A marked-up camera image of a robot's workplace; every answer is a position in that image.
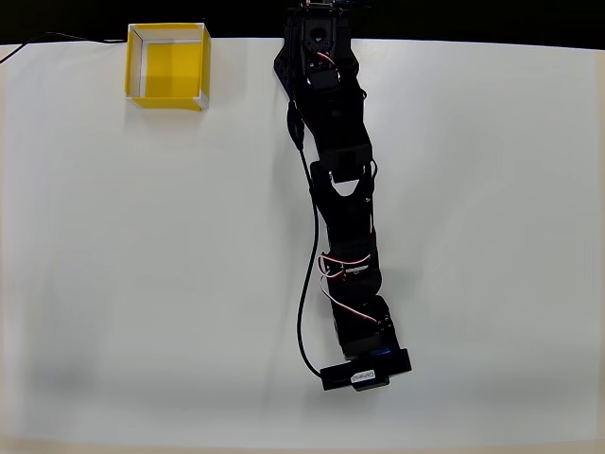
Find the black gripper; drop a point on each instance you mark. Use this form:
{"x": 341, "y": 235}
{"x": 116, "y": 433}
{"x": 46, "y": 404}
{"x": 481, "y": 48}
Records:
{"x": 360, "y": 337}

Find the blue cube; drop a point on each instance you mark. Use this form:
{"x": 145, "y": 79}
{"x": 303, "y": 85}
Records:
{"x": 382, "y": 352}

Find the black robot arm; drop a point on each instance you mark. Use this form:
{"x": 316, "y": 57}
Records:
{"x": 340, "y": 142}

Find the yellow open cardboard box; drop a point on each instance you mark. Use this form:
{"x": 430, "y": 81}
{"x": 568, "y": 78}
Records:
{"x": 175, "y": 66}

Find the black bar webcam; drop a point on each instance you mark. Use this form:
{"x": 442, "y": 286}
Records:
{"x": 364, "y": 373}

